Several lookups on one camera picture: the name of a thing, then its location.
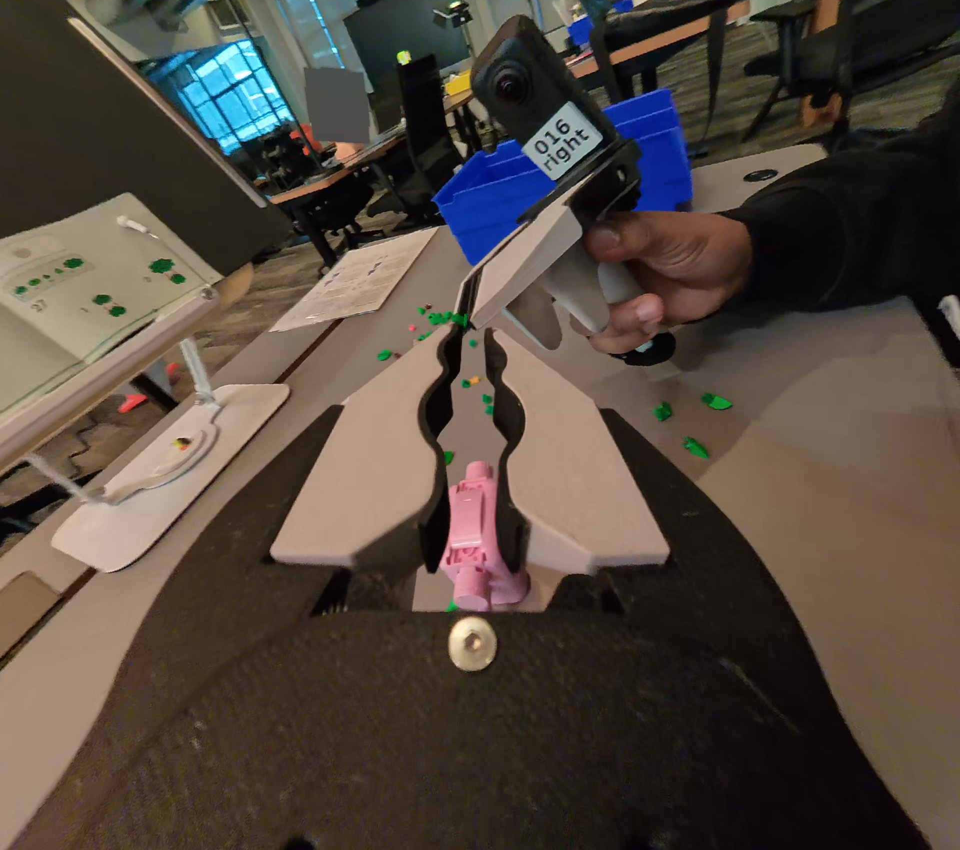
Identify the person's right hand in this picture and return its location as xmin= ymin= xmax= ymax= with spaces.
xmin=583 ymin=211 xmax=753 ymax=354

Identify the black office chair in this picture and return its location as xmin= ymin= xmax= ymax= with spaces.
xmin=742 ymin=0 xmax=960 ymax=146
xmin=367 ymin=53 xmax=466 ymax=224

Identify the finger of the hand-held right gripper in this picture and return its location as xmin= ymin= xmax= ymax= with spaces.
xmin=471 ymin=203 xmax=586 ymax=332
xmin=454 ymin=263 xmax=483 ymax=329

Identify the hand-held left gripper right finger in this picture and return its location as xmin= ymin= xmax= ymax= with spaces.
xmin=482 ymin=327 xmax=671 ymax=592

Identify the pink toy brick watering can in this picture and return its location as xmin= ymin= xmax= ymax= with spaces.
xmin=447 ymin=461 xmax=532 ymax=612

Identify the large black monitor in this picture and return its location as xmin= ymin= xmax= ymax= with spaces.
xmin=343 ymin=0 xmax=472 ymax=87

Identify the instruction booklet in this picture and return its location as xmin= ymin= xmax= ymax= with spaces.
xmin=0 ymin=192 xmax=222 ymax=416

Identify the blue storage bin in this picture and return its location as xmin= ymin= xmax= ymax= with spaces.
xmin=433 ymin=88 xmax=693 ymax=266

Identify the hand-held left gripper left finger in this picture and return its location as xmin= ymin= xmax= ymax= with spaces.
xmin=268 ymin=327 xmax=462 ymax=612

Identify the person's right forearm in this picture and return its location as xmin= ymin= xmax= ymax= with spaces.
xmin=721 ymin=100 xmax=960 ymax=371

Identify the laminated paper sheet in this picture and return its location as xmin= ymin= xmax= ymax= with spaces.
xmin=271 ymin=227 xmax=440 ymax=333

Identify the white book stand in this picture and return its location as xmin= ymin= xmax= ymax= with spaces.
xmin=0 ymin=286 xmax=291 ymax=573

